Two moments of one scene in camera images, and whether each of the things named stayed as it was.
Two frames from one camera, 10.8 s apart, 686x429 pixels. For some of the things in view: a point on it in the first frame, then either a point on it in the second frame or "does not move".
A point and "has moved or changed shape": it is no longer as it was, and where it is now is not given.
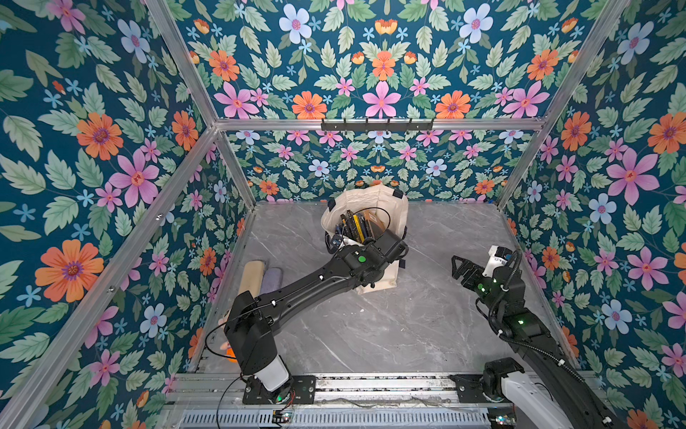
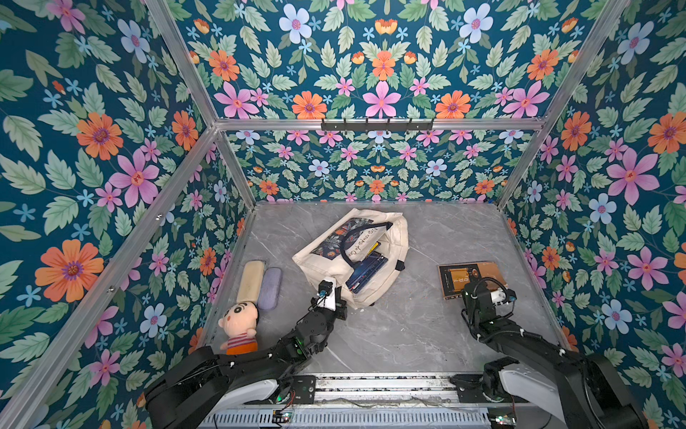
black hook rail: (377, 127) does not move
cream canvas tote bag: (391, 205) has moved or changed shape
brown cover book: (376, 224) -> (455, 277)
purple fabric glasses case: (271, 280) does not move
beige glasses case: (252, 277) does not move
